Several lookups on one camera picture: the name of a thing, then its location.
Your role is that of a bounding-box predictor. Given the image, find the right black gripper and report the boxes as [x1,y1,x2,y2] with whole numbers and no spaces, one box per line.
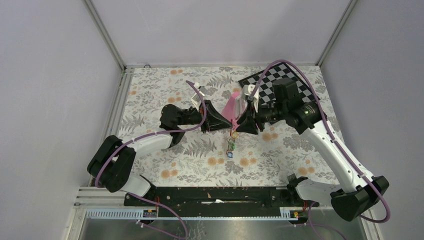
[235,98,288,136]

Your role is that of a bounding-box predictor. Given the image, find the pink transparent box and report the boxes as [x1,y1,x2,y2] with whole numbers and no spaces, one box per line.
[221,92,246,130]

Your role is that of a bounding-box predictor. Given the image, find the red tag key bunch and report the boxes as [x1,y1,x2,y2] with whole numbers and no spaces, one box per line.
[227,129,236,150]

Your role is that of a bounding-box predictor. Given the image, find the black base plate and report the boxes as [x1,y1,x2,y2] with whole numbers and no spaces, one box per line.
[123,186,312,220]

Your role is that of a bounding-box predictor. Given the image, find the floral table mat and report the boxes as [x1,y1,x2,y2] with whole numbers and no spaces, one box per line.
[118,66,338,187]

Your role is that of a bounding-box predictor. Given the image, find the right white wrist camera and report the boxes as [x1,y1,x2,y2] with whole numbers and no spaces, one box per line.
[241,84,260,113]

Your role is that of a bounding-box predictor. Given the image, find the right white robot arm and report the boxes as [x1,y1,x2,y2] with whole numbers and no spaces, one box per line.
[236,78,389,222]

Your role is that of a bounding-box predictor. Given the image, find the black white checkerboard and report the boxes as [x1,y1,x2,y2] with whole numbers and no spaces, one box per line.
[238,61,321,125]

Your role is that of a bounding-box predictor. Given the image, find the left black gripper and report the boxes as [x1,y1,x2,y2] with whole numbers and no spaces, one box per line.
[177,99,233,134]

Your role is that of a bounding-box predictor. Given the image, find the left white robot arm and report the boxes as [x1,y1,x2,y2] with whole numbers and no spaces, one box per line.
[87,100,233,206]

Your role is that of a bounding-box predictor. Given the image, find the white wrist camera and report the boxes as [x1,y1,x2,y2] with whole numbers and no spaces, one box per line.
[190,82,208,110]
[241,84,260,113]

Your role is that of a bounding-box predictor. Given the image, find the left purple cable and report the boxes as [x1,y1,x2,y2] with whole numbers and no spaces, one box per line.
[94,80,208,189]

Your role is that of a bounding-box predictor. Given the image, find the purple cable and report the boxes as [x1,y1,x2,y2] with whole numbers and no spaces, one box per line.
[94,80,208,189]
[250,59,391,223]

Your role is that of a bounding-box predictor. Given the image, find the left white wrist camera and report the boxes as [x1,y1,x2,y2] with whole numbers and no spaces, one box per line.
[190,82,208,110]

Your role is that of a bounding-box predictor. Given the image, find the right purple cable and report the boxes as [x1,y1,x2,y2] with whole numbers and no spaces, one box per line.
[250,59,391,223]

